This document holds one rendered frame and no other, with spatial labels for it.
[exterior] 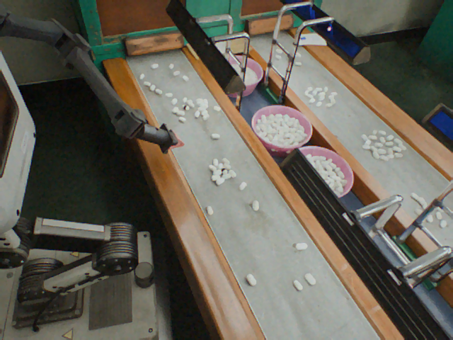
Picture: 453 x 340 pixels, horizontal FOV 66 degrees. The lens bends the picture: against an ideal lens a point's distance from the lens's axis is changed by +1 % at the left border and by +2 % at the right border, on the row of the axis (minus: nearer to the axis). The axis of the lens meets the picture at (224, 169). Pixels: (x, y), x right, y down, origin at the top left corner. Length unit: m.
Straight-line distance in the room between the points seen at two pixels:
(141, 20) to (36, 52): 1.18
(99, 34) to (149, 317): 1.27
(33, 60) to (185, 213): 1.99
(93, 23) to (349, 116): 1.26
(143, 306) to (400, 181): 1.11
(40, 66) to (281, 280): 2.35
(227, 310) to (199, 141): 0.70
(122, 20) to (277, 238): 1.24
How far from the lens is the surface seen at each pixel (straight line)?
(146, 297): 1.39
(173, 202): 1.22
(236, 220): 1.22
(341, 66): 2.04
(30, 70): 2.95
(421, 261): 0.86
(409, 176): 1.60
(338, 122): 1.70
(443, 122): 1.32
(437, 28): 3.99
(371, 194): 1.44
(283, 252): 1.19
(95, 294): 1.43
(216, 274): 1.10
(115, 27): 1.86
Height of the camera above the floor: 1.77
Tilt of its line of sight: 49 degrees down
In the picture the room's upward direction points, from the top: 7 degrees clockwise
